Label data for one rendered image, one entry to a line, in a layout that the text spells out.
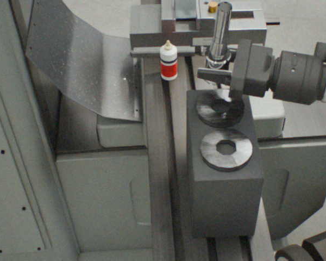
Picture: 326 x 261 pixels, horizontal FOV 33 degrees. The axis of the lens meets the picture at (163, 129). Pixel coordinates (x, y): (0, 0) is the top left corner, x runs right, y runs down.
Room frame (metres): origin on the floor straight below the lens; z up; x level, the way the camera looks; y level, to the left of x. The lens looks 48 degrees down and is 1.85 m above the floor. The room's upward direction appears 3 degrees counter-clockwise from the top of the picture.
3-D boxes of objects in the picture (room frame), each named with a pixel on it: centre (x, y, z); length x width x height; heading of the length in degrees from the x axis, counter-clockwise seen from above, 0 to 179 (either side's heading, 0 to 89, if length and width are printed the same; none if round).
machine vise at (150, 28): (1.15, -0.10, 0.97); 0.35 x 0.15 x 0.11; 89
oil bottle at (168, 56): (1.01, -0.02, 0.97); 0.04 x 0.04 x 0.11
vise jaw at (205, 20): (1.15, -0.13, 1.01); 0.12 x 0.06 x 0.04; 179
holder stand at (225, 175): (0.66, -0.11, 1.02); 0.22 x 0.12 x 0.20; 0
